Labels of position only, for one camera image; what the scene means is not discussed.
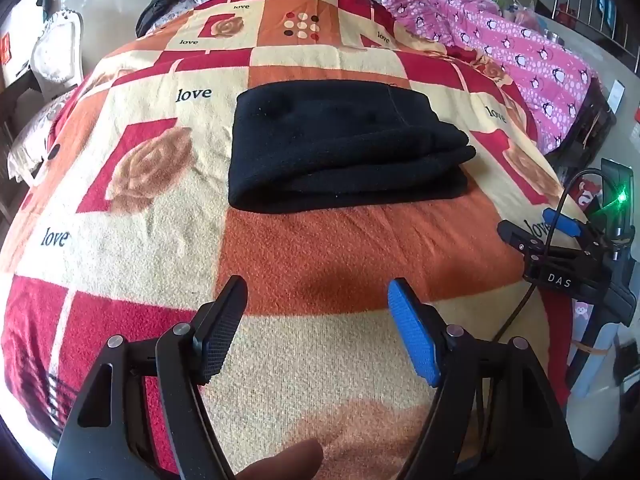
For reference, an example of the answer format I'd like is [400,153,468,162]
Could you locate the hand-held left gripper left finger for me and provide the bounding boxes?
[51,275,249,480]

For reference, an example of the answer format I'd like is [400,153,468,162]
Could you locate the white plastic chair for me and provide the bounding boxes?
[30,10,86,103]

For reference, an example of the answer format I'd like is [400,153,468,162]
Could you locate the red orange checked printed blanket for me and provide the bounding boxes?
[0,0,591,480]

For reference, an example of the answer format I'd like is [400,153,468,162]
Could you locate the metal railing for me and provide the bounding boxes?
[552,0,640,61]

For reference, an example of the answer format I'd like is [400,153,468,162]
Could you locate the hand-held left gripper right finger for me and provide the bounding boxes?
[387,277,581,480]

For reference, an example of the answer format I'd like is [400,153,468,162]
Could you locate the black cable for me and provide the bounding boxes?
[487,167,613,346]

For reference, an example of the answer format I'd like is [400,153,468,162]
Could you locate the dark padded cloth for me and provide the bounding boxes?
[135,0,236,38]

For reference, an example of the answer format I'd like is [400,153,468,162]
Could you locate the clear plastic bag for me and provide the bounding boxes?
[480,0,541,31]

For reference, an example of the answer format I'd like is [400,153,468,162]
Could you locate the pink penguin print blanket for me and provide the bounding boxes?
[367,0,598,156]

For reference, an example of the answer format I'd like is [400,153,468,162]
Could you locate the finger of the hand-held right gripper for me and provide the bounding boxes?
[497,219,548,263]
[542,207,603,256]

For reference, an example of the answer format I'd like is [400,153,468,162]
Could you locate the person's left hand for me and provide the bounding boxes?
[235,439,323,480]

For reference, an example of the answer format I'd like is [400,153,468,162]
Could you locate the dark wooden bed frame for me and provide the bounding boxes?
[545,77,618,171]

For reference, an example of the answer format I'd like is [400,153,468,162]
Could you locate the black pants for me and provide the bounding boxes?
[227,80,477,214]

